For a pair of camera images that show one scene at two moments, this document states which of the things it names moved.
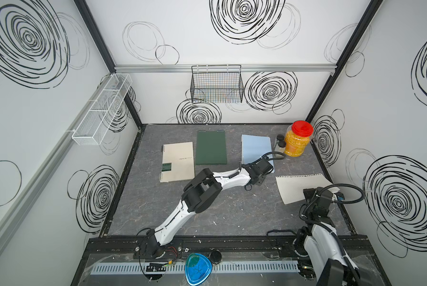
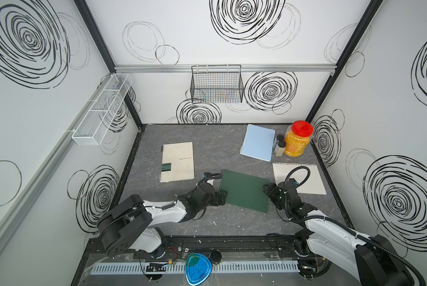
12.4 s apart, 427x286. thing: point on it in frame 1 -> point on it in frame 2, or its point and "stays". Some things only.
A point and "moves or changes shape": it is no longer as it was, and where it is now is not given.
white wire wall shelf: x=101 y=108 stays
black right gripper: x=309 y=192 -> x=271 y=194
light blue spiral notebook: x=253 y=147 moves or changes shape
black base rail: x=230 y=248 stays
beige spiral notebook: x=177 y=162 stays
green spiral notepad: x=211 y=148 -> x=245 y=190
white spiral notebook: x=291 y=187 moves or changes shape
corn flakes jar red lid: x=302 y=128 stays
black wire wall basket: x=216 y=84 stays
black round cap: x=215 y=256 stays
